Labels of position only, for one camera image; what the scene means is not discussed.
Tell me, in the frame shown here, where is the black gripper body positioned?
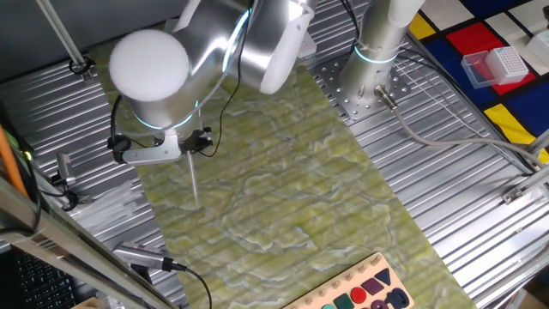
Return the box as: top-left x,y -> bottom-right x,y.
188,127 -> 213,143

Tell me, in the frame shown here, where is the clear large pipette tip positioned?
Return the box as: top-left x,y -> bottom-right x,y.
185,149 -> 201,208

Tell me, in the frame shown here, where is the white small pipette tip box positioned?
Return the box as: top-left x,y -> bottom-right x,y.
486,45 -> 529,86

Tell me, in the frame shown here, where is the green marble pattern mat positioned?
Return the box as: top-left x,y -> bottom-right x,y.
87,38 -> 480,309

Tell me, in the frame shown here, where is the aluminium pole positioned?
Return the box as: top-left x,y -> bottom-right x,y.
36,0 -> 94,82

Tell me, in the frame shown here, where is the small wooden block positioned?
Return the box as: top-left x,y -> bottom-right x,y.
70,296 -> 104,309

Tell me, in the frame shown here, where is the black keyboard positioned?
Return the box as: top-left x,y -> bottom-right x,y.
15,251 -> 78,309

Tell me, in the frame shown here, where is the wooden shape puzzle board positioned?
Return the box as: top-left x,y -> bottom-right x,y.
281,251 -> 416,309

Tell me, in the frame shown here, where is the dark green square puzzle piece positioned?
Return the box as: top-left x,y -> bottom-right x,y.
333,293 -> 355,309

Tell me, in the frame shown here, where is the red circle puzzle piece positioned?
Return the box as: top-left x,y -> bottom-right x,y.
350,286 -> 368,305

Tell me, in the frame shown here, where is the purple square puzzle piece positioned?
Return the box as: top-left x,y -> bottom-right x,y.
360,277 -> 385,297

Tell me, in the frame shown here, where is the navy triangle puzzle piece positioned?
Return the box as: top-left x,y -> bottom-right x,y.
374,267 -> 393,287

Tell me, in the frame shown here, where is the colourful checked cloth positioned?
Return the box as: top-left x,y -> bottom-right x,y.
407,0 -> 549,165

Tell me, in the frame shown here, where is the white plastic box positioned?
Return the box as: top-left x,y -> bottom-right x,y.
526,30 -> 549,65

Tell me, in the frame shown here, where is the cardboard box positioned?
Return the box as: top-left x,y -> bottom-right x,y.
508,278 -> 549,309

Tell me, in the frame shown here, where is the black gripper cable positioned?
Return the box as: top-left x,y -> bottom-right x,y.
197,40 -> 244,159

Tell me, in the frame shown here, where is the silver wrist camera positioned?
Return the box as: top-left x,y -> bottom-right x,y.
114,130 -> 184,167

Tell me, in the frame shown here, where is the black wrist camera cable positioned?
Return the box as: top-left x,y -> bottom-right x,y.
106,94 -> 132,164

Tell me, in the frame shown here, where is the silver ribbed camera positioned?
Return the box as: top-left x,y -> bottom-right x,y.
112,241 -> 175,272

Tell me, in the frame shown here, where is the small silver camera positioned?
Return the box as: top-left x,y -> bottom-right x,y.
55,152 -> 77,186

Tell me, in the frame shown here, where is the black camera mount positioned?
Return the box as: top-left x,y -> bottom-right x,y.
50,173 -> 81,212

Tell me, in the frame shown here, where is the black camera stand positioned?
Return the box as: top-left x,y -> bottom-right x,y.
130,264 -> 154,285

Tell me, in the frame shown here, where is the black ribbed camera cable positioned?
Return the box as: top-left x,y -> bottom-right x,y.
171,261 -> 214,309

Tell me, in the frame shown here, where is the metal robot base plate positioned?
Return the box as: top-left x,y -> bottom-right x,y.
315,51 -> 413,121

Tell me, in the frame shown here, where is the thin black cable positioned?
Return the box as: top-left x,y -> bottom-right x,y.
23,156 -> 43,233

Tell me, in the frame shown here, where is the aluminium frame beam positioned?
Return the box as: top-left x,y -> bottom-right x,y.
0,175 -> 179,309

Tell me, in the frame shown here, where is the orange cable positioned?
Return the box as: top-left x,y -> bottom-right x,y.
0,124 -> 29,199

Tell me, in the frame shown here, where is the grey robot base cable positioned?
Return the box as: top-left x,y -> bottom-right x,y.
373,84 -> 546,169

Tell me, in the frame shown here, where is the metal corner bracket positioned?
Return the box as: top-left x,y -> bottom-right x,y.
501,186 -> 527,205

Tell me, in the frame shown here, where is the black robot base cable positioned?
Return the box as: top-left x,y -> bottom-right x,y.
398,45 -> 535,175

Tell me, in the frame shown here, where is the aluminium frame bar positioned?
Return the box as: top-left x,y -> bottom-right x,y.
514,165 -> 549,194

